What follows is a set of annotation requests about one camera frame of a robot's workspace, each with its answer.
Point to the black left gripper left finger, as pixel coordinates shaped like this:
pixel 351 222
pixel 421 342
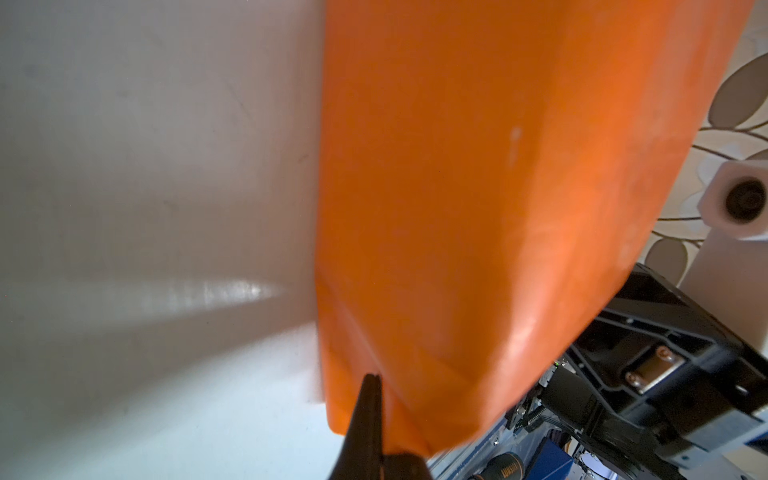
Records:
pixel 360 457

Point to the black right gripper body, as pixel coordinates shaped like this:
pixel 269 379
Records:
pixel 654 386

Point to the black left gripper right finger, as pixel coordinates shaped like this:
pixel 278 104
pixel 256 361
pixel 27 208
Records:
pixel 405 466

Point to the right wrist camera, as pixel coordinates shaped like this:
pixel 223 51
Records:
pixel 728 277

